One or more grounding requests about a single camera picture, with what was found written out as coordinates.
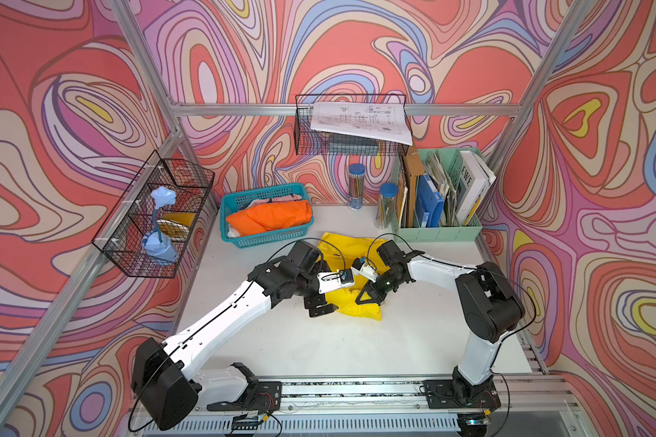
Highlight yellow shorts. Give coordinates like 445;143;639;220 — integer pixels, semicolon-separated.
318;232;387;322

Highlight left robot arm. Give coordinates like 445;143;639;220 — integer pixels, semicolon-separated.
131;239;354;431

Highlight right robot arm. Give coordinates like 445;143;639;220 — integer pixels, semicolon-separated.
352;240;526;408

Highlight short blue lid pencil tube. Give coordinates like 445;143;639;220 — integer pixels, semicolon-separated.
375;182;398;229

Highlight orange cloth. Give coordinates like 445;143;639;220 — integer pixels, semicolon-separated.
226;200;313;239

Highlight blue binder folder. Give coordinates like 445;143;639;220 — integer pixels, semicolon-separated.
415;174;445;228

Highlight mint green file organizer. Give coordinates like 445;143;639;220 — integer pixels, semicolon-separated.
388;147;482;243

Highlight teal plastic basket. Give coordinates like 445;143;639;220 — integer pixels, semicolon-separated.
220;183;313;249

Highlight tall blue lid pencil tube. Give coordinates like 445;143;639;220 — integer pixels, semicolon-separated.
348;163;366;210

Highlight brown cardboard folder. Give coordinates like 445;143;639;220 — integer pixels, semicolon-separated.
402;145;426;229

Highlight white yellow book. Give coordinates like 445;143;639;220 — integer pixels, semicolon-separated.
456;150;497;226

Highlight yellow round tin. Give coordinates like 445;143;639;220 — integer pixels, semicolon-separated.
157;218;190;242

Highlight white printed paper sheet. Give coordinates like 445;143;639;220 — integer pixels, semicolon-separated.
310;102;413;147

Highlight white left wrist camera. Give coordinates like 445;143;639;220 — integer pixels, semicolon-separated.
317;269;355;294

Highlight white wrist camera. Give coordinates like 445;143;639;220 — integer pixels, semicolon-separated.
317;269;355;294
354;258;378;282

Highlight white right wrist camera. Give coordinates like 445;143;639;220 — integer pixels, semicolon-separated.
354;258;378;282

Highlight black wire wall basket back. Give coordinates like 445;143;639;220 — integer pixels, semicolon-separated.
293;91;414;157

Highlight black wire wall basket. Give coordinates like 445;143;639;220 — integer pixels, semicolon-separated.
293;91;414;157
92;151;215;279

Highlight black wire wall basket left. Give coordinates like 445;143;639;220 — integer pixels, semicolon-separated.
92;151;215;279

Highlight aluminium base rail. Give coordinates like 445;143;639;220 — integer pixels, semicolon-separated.
166;373;594;436

